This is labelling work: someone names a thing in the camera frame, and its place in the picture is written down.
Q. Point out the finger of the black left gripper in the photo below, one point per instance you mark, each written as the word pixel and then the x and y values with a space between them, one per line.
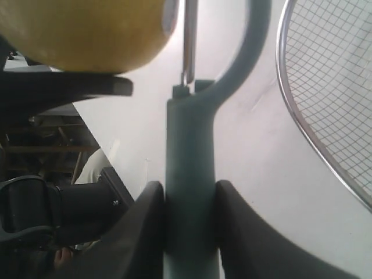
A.
pixel 27 93

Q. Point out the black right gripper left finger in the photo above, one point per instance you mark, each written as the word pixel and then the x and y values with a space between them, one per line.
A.
pixel 133 248

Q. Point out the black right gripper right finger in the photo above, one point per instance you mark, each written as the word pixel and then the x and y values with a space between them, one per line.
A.
pixel 252 248

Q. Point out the teal handled peeler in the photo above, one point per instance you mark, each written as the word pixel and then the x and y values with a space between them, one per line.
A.
pixel 191 249

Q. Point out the yellow lemon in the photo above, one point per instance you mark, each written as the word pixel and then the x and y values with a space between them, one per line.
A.
pixel 89 36

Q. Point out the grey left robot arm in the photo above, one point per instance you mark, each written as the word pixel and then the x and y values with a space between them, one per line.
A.
pixel 38 212

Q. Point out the metal wire mesh basket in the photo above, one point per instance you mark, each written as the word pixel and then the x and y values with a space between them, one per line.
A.
pixel 323 63

